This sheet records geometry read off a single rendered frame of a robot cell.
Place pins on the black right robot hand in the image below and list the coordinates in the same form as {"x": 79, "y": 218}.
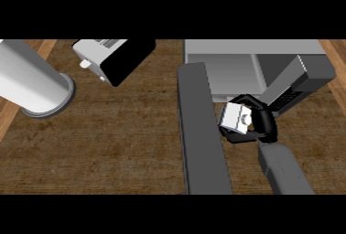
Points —
{"x": 269, "y": 122}

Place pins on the white and black toaster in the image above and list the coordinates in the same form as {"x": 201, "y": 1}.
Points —
{"x": 112, "y": 59}

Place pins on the grey microwave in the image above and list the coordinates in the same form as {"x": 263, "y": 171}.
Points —
{"x": 269, "y": 70}

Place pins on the white cylindrical pillar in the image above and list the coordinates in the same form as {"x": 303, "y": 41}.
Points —
{"x": 31, "y": 82}

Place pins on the white milk carton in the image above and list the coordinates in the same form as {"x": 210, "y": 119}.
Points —
{"x": 233, "y": 117}

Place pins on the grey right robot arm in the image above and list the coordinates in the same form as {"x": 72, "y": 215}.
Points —
{"x": 283, "y": 170}

